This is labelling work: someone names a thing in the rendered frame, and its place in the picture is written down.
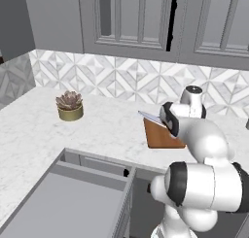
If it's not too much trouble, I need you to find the black cupboard handle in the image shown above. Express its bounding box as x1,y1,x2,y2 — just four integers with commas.
165,0,179,52

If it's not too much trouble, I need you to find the grey wall cupboard door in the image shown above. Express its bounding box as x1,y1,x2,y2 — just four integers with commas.
77,0,181,63
177,0,249,71

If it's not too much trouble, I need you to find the plain grey wall cupboard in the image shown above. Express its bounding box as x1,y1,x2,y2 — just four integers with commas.
22,0,85,54

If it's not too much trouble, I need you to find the grey base cupboard front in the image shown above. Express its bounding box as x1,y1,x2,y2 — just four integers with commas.
128,166,170,238

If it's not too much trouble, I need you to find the grey open drawer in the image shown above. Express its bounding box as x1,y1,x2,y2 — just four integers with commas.
0,147,137,238

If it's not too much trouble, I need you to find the succulent in gold pot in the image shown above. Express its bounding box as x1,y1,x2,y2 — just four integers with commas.
54,89,85,122

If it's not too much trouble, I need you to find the brown wooden cutting board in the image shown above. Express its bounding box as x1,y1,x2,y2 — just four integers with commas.
142,117,187,150

